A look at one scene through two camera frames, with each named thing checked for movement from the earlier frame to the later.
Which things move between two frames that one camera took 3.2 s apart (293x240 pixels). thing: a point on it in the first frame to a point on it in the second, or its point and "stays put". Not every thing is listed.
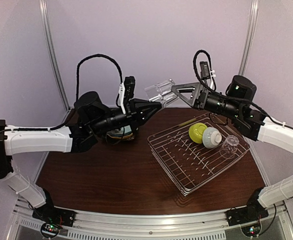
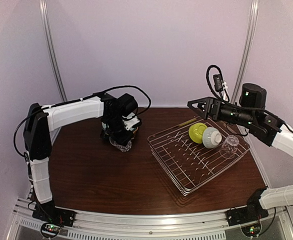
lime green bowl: (196, 131) stays put
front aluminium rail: (206, 225) stays put
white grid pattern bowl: (212, 137) stays put
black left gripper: (135, 105) to (121, 140)
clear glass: (162, 92) to (124, 148)
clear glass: (229, 147) stays put
